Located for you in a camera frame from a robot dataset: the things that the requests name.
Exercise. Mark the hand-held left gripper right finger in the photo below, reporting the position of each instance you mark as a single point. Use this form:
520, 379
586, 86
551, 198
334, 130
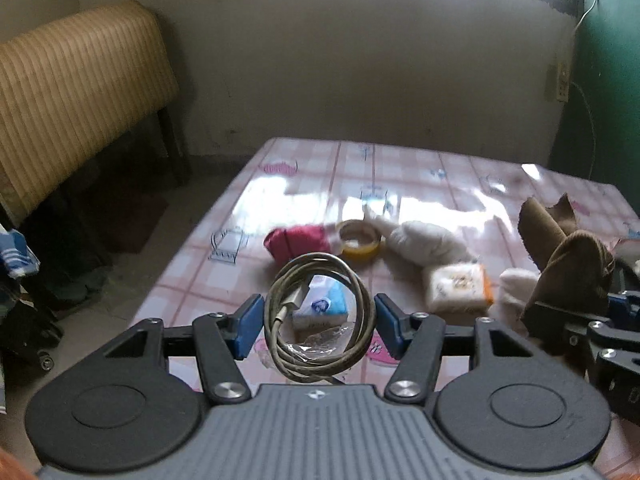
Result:
389, 327

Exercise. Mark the dark red floor mat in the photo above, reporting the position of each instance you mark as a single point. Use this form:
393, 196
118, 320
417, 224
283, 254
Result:
135, 215

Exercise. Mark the blue tissue packet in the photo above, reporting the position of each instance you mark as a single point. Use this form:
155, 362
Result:
325, 305

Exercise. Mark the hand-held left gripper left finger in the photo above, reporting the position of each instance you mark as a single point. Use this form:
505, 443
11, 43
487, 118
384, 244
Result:
248, 327

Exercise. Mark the white knitted towel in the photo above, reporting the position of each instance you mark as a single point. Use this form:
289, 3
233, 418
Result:
425, 242

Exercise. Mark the yellow tape roll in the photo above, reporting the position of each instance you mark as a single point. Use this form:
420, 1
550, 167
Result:
357, 252

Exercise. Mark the brown cloth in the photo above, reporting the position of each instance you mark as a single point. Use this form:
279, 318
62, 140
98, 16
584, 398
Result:
575, 260

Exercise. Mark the blue striped cloth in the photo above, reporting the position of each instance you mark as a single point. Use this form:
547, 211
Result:
15, 255

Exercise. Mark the white cloth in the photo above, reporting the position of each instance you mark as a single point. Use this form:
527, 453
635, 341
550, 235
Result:
517, 282

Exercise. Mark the orange and white tissue packet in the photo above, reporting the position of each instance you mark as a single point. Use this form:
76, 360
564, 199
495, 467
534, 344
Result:
457, 287

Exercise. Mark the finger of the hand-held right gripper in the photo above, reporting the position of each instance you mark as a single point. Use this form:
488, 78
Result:
560, 325
622, 305

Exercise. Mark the green cabinet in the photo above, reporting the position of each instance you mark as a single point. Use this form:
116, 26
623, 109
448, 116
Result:
610, 85

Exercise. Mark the black wheeled luggage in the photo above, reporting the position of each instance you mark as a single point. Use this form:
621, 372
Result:
25, 325

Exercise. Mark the clear plastic wrapper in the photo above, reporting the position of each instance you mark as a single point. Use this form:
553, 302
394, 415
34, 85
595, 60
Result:
320, 344

